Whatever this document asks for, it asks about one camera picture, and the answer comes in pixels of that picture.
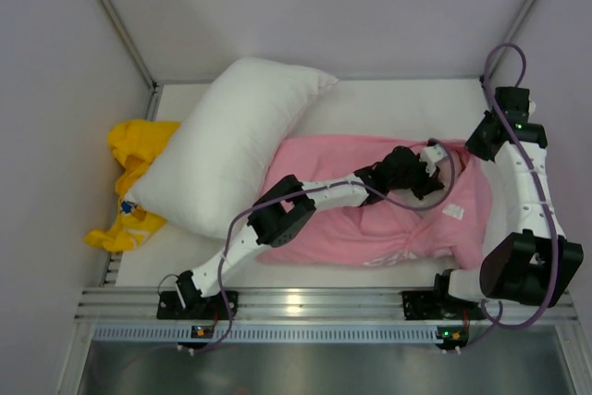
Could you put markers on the aluminium corner post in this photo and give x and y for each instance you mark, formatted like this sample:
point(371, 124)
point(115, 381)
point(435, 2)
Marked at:
point(121, 31)
point(497, 54)

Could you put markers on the left aluminium corner post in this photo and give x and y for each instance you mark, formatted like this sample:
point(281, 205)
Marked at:
point(121, 31)

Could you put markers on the aluminium front rail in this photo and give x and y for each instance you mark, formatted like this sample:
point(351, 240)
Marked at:
point(274, 305)

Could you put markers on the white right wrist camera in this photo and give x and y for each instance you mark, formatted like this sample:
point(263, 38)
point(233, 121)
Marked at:
point(532, 107)

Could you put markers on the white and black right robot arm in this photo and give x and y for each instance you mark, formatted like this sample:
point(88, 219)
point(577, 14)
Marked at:
point(530, 260)

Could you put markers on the bare white pillow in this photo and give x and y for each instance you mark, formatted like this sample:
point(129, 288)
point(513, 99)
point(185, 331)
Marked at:
point(215, 163)

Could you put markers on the yellow cloth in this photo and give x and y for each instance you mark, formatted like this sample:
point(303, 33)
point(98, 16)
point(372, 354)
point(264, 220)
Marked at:
point(134, 144)

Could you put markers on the grey slotted cable duct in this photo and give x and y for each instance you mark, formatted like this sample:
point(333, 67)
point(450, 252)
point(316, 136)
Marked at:
point(253, 333)

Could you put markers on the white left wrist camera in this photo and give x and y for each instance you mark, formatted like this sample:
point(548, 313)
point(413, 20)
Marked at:
point(432, 155)

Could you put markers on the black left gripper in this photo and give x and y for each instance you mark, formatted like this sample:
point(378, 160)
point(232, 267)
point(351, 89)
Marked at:
point(425, 178)

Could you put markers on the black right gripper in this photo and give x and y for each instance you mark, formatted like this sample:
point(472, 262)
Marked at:
point(481, 141)

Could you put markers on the pink pillowcase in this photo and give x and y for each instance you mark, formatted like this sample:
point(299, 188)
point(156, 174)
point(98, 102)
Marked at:
point(380, 234)

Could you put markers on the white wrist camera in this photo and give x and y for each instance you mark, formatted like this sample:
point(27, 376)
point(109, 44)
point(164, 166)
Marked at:
point(532, 107)
point(432, 155)

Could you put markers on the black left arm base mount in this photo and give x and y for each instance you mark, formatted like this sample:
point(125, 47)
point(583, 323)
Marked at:
point(209, 308)

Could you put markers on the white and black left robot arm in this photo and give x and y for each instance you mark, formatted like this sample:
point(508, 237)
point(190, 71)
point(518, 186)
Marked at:
point(403, 178)

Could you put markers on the right aluminium corner post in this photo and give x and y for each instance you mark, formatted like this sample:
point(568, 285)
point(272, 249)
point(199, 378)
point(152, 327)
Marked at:
point(497, 54)

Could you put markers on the white pillowcase care label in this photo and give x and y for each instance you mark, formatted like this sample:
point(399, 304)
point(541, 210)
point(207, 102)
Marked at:
point(454, 210)

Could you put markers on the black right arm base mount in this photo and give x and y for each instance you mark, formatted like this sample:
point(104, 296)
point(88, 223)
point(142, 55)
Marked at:
point(424, 305)

